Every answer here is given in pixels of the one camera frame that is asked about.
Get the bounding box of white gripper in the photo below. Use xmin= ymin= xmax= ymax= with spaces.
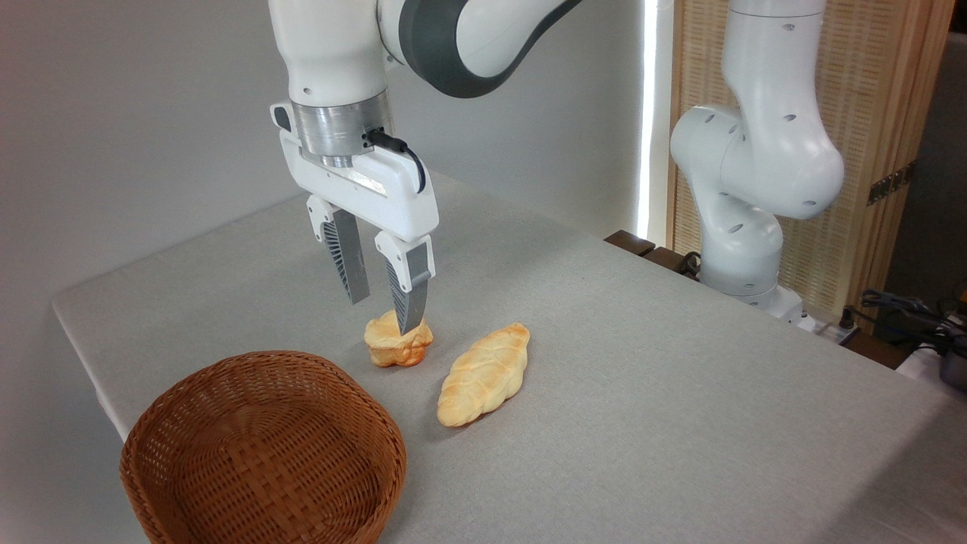
xmin=270 ymin=102 xmax=440 ymax=335

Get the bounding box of small round bread roll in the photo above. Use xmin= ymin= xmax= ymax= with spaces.
xmin=364 ymin=308 xmax=435 ymax=369

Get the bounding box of long braided bread loaf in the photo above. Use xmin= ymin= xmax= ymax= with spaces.
xmin=437 ymin=323 xmax=531 ymax=428

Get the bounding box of brown woven wicker basket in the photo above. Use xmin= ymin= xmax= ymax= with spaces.
xmin=119 ymin=350 xmax=408 ymax=544

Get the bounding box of grey tablecloth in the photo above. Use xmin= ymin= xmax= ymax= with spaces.
xmin=51 ymin=170 xmax=967 ymax=544

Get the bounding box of white power strip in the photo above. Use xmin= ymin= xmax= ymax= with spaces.
xmin=810 ymin=317 xmax=862 ymax=346

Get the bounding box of black metal screen hinge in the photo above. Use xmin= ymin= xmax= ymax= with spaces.
xmin=867 ymin=162 xmax=917 ymax=206

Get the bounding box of light wooden slatted screen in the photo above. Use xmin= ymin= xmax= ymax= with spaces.
xmin=666 ymin=0 xmax=957 ymax=335

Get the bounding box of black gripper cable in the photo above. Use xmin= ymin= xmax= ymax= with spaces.
xmin=366 ymin=130 xmax=427 ymax=194

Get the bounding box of black cable bundle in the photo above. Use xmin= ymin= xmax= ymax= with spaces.
xmin=860 ymin=288 xmax=967 ymax=356

